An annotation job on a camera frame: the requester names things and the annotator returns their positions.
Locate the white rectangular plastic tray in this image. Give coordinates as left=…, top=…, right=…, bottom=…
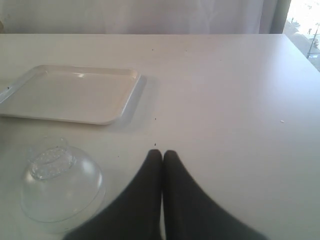
left=0, top=65, right=141, bottom=126

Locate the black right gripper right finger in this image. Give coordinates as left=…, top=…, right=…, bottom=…
left=162, top=150, right=266, bottom=240

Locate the clear dome shaker lid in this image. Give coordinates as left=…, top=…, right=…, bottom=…
left=20, top=136, right=106, bottom=234

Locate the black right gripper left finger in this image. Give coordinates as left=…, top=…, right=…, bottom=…
left=64, top=149, right=163, bottom=240

